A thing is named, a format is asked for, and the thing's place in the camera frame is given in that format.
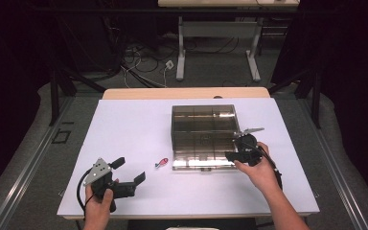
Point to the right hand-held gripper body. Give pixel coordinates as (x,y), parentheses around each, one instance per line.
(246,145)

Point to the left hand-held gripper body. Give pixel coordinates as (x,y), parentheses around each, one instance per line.
(97,171)

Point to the pink fish-shaped hair clip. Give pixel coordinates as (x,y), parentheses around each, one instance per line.
(163,162)

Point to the smoky clear drawer box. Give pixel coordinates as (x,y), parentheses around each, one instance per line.
(204,119)

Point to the person's right hand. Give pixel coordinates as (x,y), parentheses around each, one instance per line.
(262,175)

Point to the person's left hand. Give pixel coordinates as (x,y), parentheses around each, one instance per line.
(96,209)

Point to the white table mat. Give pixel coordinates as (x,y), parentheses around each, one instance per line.
(134,134)

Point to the black metal stand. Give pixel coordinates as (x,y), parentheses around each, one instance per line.
(54,96)
(315,105)

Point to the light wooden table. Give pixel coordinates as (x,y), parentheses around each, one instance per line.
(185,93)

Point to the white power adapter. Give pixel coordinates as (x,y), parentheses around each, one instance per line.
(169,64)

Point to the white-legged desk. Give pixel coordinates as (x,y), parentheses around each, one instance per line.
(181,48)

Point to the dark curtain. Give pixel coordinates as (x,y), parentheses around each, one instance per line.
(6,80)
(357,80)

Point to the black horizontal bar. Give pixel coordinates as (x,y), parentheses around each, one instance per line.
(140,11)

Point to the aluminium floor rail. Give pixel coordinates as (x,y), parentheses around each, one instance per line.
(338,179)
(22,171)

